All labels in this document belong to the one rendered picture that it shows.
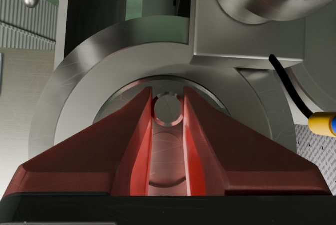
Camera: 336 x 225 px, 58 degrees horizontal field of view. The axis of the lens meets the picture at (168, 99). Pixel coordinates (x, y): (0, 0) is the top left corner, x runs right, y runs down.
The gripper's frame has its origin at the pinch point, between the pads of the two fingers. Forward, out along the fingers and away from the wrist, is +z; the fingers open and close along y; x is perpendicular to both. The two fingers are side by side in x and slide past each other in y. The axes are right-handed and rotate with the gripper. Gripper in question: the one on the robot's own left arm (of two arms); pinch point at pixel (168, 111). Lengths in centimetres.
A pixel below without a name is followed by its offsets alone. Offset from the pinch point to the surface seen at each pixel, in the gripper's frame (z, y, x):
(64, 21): 6.9, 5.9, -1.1
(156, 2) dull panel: 40.3, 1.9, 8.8
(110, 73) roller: 3.9, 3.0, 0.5
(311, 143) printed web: 16.3, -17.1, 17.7
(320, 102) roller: 3.5, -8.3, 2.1
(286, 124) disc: 3.0, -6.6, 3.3
